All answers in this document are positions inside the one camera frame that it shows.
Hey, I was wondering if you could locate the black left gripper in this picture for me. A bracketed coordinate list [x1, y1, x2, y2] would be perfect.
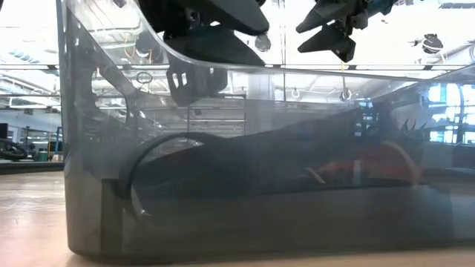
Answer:
[137, 0, 270, 68]

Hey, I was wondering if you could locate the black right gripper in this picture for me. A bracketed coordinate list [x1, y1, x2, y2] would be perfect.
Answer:
[295, 0, 398, 63]

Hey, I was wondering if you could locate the orange rubber band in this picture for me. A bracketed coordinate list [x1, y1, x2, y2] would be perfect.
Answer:
[307, 140, 422, 186]

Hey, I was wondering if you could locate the clear grey plastic bin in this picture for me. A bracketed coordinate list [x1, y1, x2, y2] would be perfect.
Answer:
[55, 0, 475, 263]

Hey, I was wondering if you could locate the black rubber band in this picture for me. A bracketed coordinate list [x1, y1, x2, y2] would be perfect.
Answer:
[118, 131, 223, 223]

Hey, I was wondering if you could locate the hanging black cable reel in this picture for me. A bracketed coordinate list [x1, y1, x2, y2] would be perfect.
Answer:
[410, 33, 445, 55]
[254, 33, 272, 53]

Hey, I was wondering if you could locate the black coiled hose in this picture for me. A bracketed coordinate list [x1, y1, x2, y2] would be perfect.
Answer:
[0, 136, 29, 162]

